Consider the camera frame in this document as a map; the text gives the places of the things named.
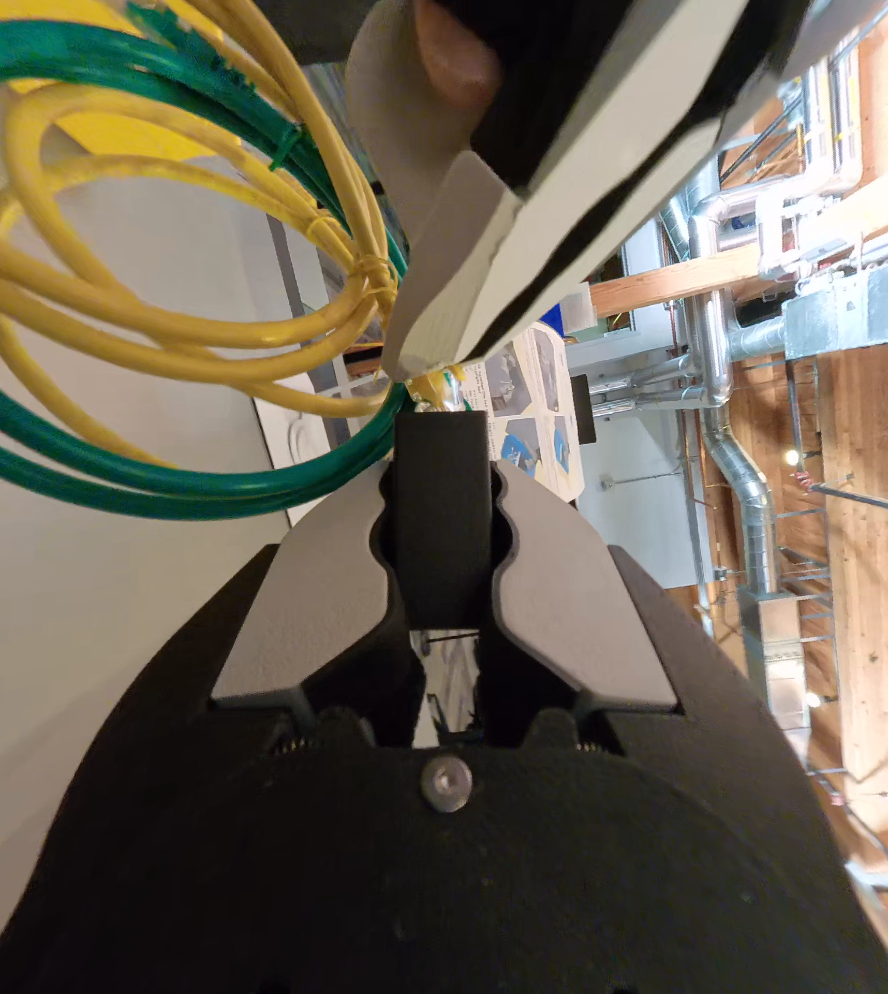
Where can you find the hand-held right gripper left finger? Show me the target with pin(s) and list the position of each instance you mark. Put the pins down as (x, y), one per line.
(312, 606)

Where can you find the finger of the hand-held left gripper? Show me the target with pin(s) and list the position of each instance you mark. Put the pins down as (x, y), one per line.
(646, 62)
(444, 256)

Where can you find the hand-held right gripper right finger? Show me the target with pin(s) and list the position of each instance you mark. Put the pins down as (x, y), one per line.
(576, 606)

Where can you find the black ethernet port block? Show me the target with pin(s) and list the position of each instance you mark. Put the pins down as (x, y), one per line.
(440, 528)

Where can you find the person's left hand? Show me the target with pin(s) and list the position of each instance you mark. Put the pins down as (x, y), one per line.
(456, 58)

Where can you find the picture poster board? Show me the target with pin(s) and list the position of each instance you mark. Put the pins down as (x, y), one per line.
(529, 404)

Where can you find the small black sign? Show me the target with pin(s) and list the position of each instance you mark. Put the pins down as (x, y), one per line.
(582, 408)

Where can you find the white insulated pipes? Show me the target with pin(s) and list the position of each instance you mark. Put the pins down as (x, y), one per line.
(801, 186)

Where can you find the round silver ventilation duct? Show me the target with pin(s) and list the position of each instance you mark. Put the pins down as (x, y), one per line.
(747, 497)

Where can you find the rectangular galvanised duct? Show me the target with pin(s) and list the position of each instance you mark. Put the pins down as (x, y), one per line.
(863, 307)

